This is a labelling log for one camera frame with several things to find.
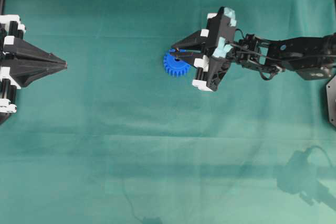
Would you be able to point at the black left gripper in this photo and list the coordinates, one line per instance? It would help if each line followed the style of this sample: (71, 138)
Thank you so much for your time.
(20, 75)

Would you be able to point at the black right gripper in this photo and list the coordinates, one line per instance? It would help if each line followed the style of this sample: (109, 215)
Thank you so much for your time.
(214, 43)

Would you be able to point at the blue plastic gear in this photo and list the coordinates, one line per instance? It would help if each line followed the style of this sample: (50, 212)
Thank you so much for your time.
(173, 66)

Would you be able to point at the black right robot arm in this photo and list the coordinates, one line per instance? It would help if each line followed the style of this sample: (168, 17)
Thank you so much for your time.
(312, 58)

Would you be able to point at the green cloth mat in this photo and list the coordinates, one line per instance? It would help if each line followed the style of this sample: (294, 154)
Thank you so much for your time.
(115, 139)

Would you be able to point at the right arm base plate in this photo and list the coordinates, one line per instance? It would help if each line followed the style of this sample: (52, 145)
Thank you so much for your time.
(330, 91)

